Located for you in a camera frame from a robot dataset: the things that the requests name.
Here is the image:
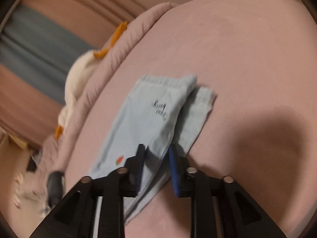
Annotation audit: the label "white goose plush toy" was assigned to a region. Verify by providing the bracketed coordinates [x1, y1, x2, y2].
[54, 21, 128, 140]

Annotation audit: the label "light blue denim pants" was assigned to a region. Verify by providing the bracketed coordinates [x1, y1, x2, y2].
[90, 75, 215, 224]

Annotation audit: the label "blue-grey curtain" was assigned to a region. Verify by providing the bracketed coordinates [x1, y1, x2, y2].
[1, 5, 93, 105]

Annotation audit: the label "pink bed sheet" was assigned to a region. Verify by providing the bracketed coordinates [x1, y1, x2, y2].
[66, 0, 316, 237]

